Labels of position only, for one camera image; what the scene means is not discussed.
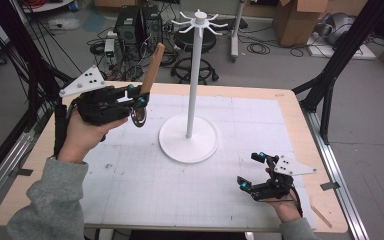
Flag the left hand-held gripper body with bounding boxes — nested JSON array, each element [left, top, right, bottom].
[[58, 64, 133, 127]]

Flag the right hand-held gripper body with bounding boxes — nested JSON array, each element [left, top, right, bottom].
[[250, 154, 318, 202]]

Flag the person's right hand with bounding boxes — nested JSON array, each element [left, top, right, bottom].
[[265, 196, 303, 224]]

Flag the person's left hand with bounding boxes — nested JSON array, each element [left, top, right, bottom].
[[56, 109, 130, 165]]

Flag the small white power box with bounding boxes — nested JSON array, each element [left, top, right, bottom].
[[103, 37, 116, 58]]

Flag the black tape strip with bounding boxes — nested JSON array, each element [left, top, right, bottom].
[[7, 167, 35, 178], [319, 181, 341, 192]]

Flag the white hook stand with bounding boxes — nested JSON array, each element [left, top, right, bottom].
[[158, 9, 230, 165]]

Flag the black computer tower green labels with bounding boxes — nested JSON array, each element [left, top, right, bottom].
[[113, 6, 141, 47]]

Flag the white grid mat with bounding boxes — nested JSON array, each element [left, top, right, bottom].
[[76, 90, 316, 231]]

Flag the black round stool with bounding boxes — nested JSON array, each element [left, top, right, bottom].
[[169, 29, 220, 85]]

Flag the round white table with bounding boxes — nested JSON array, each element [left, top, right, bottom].
[[21, 0, 76, 14]]

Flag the white metal floor stand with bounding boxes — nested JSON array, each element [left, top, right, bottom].
[[229, 0, 245, 63]]

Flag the white flat board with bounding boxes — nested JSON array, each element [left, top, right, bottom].
[[305, 33, 377, 61]]

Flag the large open cardboard box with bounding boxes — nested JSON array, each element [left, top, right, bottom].
[[272, 0, 332, 48]]

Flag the grey rounded device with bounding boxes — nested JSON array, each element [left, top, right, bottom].
[[319, 12, 357, 46]]

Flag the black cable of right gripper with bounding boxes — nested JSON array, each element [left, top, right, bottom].
[[289, 185, 305, 218]]

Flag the black strap of left gripper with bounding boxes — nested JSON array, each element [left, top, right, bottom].
[[53, 104, 69, 158]]

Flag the aluminium rail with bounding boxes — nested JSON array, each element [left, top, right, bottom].
[[303, 109, 370, 240], [0, 113, 45, 218]]

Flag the black metal frame strut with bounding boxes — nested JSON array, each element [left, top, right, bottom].
[[0, 0, 75, 134], [292, 0, 384, 145]]

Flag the coiled black floor cable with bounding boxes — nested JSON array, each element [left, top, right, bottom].
[[246, 42, 271, 56]]

